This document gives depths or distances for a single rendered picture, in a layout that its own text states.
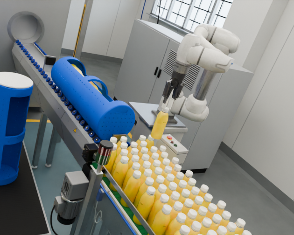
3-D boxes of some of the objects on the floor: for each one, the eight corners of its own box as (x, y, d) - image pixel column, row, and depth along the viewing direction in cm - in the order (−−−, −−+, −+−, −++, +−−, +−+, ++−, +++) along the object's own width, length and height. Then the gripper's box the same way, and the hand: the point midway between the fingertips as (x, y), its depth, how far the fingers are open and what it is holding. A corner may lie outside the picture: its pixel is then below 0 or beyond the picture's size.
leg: (49, 163, 308) (61, 111, 284) (51, 167, 304) (63, 114, 280) (44, 164, 304) (55, 111, 280) (45, 168, 300) (57, 114, 276)
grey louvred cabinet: (135, 101, 552) (160, 24, 496) (206, 173, 395) (254, 73, 339) (109, 99, 522) (133, 17, 466) (175, 175, 364) (222, 66, 309)
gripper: (185, 70, 172) (171, 106, 181) (164, 67, 162) (151, 105, 171) (194, 75, 167) (179, 112, 176) (173, 72, 157) (158, 111, 166)
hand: (167, 103), depth 172 cm, fingers closed on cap, 4 cm apart
